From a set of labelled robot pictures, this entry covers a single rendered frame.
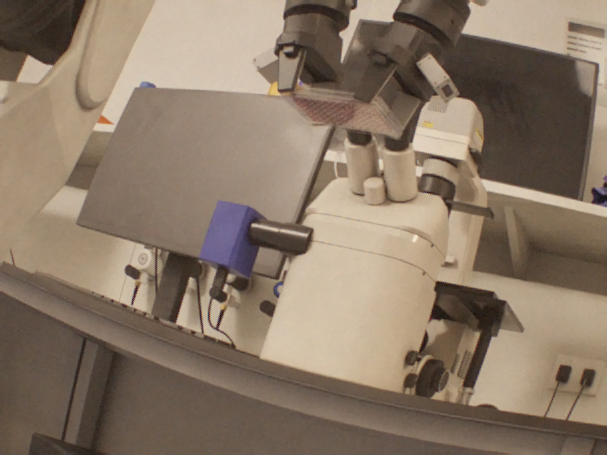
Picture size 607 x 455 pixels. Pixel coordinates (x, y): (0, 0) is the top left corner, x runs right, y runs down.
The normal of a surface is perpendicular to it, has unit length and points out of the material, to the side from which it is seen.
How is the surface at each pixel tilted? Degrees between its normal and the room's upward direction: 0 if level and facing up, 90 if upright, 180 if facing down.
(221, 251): 90
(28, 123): 111
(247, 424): 90
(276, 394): 90
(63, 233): 90
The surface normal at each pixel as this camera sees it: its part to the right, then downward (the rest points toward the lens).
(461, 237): -0.45, -0.18
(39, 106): 0.64, 0.46
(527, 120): -0.39, -0.40
